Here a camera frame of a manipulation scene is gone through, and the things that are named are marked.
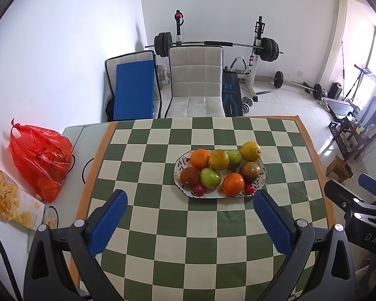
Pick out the white barbell rack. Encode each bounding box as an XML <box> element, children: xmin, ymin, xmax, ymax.
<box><xmin>174</xmin><ymin>10</ymin><xmax>267</xmax><ymax>101</ymax></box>

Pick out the small barbell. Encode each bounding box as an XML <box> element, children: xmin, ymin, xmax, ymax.
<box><xmin>273</xmin><ymin>70</ymin><xmax>328</xmax><ymax>100</ymax></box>

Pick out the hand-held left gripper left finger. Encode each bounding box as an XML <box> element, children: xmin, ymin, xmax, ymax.
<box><xmin>23</xmin><ymin>189</ymin><xmax>128</xmax><ymax>301</ymax></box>

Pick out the chair with blue board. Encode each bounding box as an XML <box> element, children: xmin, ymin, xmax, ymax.
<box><xmin>105</xmin><ymin>51</ymin><xmax>162</xmax><ymax>123</ymax></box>

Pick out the black speaker box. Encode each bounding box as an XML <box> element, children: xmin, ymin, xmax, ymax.
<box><xmin>328</xmin><ymin>82</ymin><xmax>344</xmax><ymax>99</ymax></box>

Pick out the white padded chair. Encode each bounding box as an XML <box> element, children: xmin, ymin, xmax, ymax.
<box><xmin>165</xmin><ymin>46</ymin><xmax>225</xmax><ymax>119</ymax></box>

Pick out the dark wooden side table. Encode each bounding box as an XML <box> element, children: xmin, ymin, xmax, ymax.
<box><xmin>338</xmin><ymin>116</ymin><xmax>369</xmax><ymax>161</ymax></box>

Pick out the blue foam mat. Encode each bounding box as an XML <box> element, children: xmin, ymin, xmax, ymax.
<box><xmin>113</xmin><ymin>59</ymin><xmax>155</xmax><ymax>120</ymax></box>

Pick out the pomegranate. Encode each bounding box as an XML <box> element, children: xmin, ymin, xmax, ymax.
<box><xmin>239</xmin><ymin>161</ymin><xmax>261</xmax><ymax>183</ymax></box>

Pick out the large yellow orange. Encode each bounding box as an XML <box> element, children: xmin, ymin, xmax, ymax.
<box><xmin>240</xmin><ymin>141</ymin><xmax>261</xmax><ymax>162</ymax></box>

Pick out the barbell with black plates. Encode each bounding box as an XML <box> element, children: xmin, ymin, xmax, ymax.
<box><xmin>153</xmin><ymin>32</ymin><xmax>284</xmax><ymax>62</ymax></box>

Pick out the oval deer-pattern plate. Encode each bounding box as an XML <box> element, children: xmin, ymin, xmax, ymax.
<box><xmin>174</xmin><ymin>148</ymin><xmax>267</xmax><ymax>199</ymax></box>

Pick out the small green apple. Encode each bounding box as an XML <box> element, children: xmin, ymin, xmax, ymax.
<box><xmin>200</xmin><ymin>168</ymin><xmax>222</xmax><ymax>189</ymax></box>

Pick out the dark brown round fruit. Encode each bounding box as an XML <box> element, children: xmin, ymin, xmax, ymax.
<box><xmin>180</xmin><ymin>167</ymin><xmax>200</xmax><ymax>187</ymax></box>

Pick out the large green apple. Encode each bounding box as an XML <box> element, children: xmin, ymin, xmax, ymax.
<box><xmin>227</xmin><ymin>150</ymin><xmax>242</xmax><ymax>167</ymax></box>

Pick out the wooden stool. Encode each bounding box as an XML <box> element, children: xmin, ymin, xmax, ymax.
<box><xmin>325</xmin><ymin>156</ymin><xmax>353</xmax><ymax>183</ymax></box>

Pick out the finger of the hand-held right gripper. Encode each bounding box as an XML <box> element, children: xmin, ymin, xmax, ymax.
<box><xmin>324</xmin><ymin>179</ymin><xmax>376</xmax><ymax>224</ymax></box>
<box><xmin>358</xmin><ymin>173</ymin><xmax>376</xmax><ymax>199</ymax></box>

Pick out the black tripod stand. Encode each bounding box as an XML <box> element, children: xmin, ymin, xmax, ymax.
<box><xmin>341</xmin><ymin>38</ymin><xmax>376</xmax><ymax>98</ymax></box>

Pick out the yellow-green orange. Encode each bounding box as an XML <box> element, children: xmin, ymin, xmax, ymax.
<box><xmin>209</xmin><ymin>149</ymin><xmax>230</xmax><ymax>171</ymax></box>

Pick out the red plastic bag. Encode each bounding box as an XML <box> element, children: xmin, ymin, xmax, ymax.
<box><xmin>8</xmin><ymin>118</ymin><xmax>73</xmax><ymax>203</ymax></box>

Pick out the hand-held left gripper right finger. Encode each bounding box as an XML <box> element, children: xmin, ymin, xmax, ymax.
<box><xmin>253</xmin><ymin>189</ymin><xmax>356</xmax><ymax>301</ymax></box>

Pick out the bag of yellow chips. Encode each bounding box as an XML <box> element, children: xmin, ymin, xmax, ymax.
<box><xmin>0</xmin><ymin>169</ymin><xmax>46</xmax><ymax>230</ymax></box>

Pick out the bright orange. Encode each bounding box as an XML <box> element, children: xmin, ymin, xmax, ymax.
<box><xmin>222</xmin><ymin>172</ymin><xmax>245</xmax><ymax>196</ymax></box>
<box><xmin>190</xmin><ymin>149</ymin><xmax>211</xmax><ymax>170</ymax></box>

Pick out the green white checkered tablecloth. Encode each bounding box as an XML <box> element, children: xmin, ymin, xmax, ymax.
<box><xmin>69</xmin><ymin>115</ymin><xmax>336</xmax><ymax>301</ymax></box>

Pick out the silver exercise machine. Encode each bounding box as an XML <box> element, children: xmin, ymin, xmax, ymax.
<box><xmin>230</xmin><ymin>57</ymin><xmax>254</xmax><ymax>76</ymax></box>

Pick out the treadmill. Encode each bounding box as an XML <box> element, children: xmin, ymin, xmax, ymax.
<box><xmin>321</xmin><ymin>97</ymin><xmax>361</xmax><ymax>121</ymax></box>

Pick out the small white fan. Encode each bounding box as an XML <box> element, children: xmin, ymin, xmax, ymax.
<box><xmin>157</xmin><ymin>65</ymin><xmax>170</xmax><ymax>85</ymax></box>

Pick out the black blue weight bench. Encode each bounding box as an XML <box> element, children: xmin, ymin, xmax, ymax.
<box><xmin>222</xmin><ymin>67</ymin><xmax>242</xmax><ymax>117</ymax></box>

